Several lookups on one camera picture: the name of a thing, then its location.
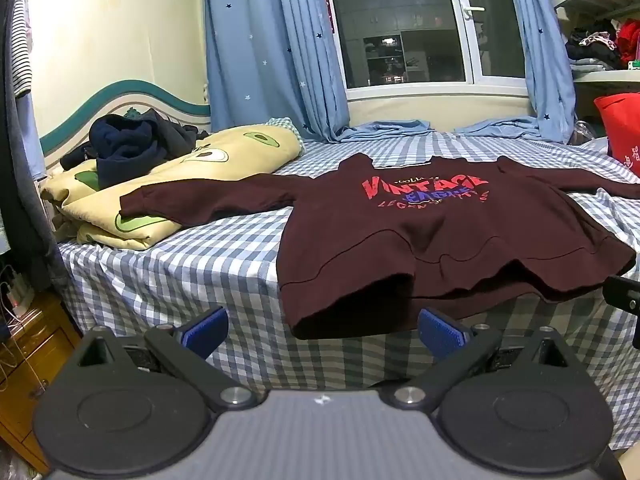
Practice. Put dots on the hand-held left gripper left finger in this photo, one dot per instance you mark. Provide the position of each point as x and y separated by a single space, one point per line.
207 331

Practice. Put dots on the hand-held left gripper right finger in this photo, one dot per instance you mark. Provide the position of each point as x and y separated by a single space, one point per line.
440 336

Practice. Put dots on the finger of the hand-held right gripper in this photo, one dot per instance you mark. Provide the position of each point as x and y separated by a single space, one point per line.
624 295

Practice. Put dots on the maroon printed sweatshirt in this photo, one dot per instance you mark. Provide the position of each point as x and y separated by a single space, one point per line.
400 240

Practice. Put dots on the dark clothes on shelf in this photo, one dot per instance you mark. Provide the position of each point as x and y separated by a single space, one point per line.
590 50

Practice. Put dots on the blue checked bed sheet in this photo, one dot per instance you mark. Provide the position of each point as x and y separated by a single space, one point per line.
175 280

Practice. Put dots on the red bag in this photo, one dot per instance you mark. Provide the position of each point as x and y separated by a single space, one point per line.
622 130

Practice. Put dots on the wooden nightstand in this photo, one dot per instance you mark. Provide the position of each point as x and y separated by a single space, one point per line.
35 355

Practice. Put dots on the yellow avocado print quilt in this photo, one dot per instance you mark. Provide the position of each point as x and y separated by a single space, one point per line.
250 152

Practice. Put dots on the dark navy clothing pile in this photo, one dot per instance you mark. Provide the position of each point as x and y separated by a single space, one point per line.
125 145

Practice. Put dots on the small checked pillow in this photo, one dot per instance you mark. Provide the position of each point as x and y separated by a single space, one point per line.
282 125

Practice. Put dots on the grey hanging garment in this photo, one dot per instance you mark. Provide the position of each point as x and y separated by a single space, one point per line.
25 185

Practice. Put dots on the cream and teal headboard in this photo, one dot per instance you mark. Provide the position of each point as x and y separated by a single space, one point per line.
75 125

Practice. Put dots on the blue star curtain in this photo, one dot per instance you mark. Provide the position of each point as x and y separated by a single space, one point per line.
542 60
260 60

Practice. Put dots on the red garment on shelf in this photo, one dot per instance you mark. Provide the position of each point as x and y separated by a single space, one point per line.
629 42

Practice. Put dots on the white framed window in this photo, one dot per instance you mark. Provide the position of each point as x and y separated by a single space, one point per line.
400 35

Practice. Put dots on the striped hanging shirt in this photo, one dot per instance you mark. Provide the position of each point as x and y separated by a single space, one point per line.
20 50

